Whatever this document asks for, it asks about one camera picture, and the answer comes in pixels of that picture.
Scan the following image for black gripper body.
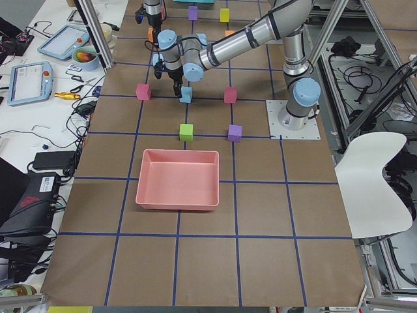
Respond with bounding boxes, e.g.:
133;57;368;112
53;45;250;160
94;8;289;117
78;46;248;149
153;53;183;85

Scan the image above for light blue foam block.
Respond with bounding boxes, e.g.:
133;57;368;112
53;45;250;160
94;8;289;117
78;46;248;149
181;86;192;99

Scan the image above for magenta foam block near right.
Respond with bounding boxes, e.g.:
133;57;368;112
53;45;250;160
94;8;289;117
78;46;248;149
136;83;152;100

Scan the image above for magenta foam block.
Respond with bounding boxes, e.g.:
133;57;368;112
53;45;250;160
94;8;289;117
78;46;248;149
136;83;152;100
223;87;237;104

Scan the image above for green foam block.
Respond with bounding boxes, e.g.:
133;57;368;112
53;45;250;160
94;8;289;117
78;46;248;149
179;123;194;142

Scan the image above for orange foam block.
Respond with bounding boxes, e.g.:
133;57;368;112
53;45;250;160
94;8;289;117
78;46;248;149
147;27;154;42
225;30;235;37

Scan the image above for magenta foam block center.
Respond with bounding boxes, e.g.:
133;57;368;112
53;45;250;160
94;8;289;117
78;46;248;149
223;87;237;104

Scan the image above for orange foam block far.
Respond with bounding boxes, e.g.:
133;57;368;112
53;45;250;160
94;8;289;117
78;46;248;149
225;30;235;37

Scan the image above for purple foam block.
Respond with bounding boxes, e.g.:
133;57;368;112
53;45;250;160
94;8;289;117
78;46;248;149
227;125;242;143
188;6;198;21

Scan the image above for purple foam block left side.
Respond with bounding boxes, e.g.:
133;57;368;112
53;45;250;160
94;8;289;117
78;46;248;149
227;125;242;143

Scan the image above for teal plastic tray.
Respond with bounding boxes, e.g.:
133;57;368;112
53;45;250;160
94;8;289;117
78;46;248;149
173;0;215;4

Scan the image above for yellow foam block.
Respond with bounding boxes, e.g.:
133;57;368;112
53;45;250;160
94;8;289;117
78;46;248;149
220;8;230;23

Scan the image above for white bowl with lemon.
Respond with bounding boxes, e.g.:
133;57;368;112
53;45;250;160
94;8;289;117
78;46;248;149
100;23;116;49

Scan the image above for bowl with fruit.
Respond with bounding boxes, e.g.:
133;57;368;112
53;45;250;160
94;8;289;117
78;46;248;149
72;46;99;71

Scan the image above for pink plastic tray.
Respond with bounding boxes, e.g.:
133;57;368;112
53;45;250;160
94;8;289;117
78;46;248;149
136;149;220;211

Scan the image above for scissors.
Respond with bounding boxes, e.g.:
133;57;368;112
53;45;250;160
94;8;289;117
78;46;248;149
70;74;96;94

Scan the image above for teach pendant tablet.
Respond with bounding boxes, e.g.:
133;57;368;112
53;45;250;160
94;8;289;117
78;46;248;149
7;61;53;106
37;25;90;60

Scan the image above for black power box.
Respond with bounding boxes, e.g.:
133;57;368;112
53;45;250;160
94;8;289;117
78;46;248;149
1;171;61;237

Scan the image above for white chair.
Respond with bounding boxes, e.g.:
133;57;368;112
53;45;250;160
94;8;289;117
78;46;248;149
335;132;412;239

